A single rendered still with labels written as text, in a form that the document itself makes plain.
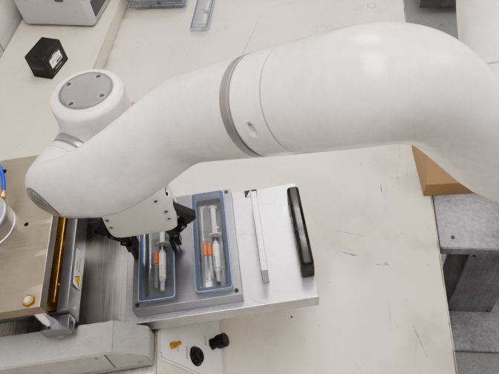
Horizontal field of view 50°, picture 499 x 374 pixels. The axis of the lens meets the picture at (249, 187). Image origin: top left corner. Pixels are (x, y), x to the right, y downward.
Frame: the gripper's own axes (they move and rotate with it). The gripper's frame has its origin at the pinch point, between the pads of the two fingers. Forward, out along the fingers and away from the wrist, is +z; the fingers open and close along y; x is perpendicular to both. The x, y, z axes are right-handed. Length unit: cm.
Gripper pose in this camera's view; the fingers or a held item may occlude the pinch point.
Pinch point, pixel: (154, 243)
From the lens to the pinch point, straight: 85.6
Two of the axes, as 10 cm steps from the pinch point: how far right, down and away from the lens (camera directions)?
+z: 1.0, 6.1, 7.8
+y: -9.9, 1.5, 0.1
